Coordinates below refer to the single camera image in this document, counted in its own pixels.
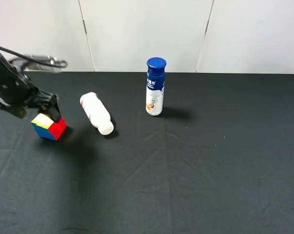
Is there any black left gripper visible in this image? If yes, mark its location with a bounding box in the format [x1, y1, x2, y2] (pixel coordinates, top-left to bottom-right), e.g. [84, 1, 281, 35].
[0, 53, 61, 122]

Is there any colourful puzzle cube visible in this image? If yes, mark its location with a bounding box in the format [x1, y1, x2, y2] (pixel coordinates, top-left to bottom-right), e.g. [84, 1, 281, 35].
[31, 114, 67, 140]

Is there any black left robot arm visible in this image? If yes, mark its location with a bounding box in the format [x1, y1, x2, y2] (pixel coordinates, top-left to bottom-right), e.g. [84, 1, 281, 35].
[0, 47, 67, 122]

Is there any white plastic bottle lying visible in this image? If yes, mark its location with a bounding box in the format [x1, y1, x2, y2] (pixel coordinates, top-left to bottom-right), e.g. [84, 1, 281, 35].
[80, 92, 114, 136]

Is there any blue capped yogurt bottle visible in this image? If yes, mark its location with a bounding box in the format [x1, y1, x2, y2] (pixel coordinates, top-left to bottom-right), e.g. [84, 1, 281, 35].
[146, 57, 166, 116]

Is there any black tablecloth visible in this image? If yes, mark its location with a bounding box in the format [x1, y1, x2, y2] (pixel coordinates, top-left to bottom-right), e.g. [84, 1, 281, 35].
[0, 72, 294, 234]

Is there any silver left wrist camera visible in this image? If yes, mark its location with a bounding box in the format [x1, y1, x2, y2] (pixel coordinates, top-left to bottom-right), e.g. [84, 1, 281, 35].
[24, 55, 68, 73]

